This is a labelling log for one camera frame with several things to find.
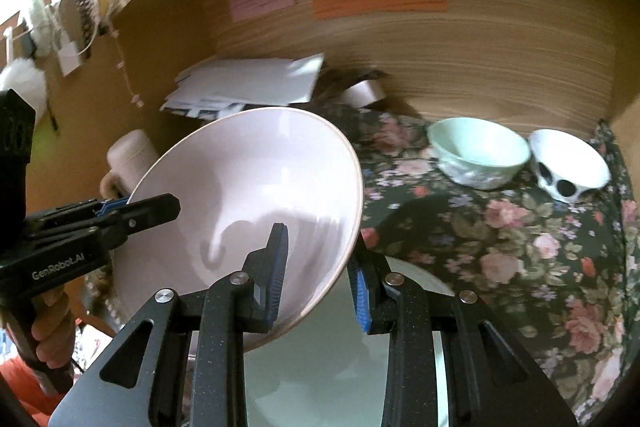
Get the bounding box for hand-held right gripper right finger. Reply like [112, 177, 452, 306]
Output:
[346, 249, 578, 427]

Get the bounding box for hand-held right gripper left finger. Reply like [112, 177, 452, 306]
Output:
[47, 223, 291, 427]

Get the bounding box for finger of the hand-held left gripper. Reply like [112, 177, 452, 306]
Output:
[95, 193, 181, 253]
[30, 198, 132, 233]

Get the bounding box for mint green plate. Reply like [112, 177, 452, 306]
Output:
[187, 254, 456, 427]

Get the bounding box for pink bowl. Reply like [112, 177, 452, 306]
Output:
[112, 106, 365, 355]

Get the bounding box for mint green bowl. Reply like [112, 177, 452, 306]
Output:
[426, 117, 531, 191]

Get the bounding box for white spotted bowl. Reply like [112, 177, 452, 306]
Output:
[528, 128, 612, 204]

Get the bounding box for person's left forearm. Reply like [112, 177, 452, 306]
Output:
[0, 354, 51, 418]

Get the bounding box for person's left hand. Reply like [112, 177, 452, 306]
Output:
[30, 282, 78, 380]

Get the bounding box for pale pink mug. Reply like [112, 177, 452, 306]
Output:
[100, 129, 161, 202]

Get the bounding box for dark floral tablecloth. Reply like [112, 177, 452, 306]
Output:
[85, 107, 640, 427]

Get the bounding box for white fluffy earmuffs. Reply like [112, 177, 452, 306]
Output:
[0, 0, 56, 108]

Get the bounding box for stack of white papers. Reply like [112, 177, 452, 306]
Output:
[160, 53, 326, 120]

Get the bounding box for tape roll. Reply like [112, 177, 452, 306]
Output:
[342, 77, 388, 108]

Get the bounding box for brown patterned headband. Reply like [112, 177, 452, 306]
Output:
[65, 0, 98, 45]

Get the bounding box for white beaded cord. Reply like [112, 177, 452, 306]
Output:
[112, 27, 146, 108]

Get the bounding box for white charger cable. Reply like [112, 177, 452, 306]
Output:
[55, 32, 91, 78]

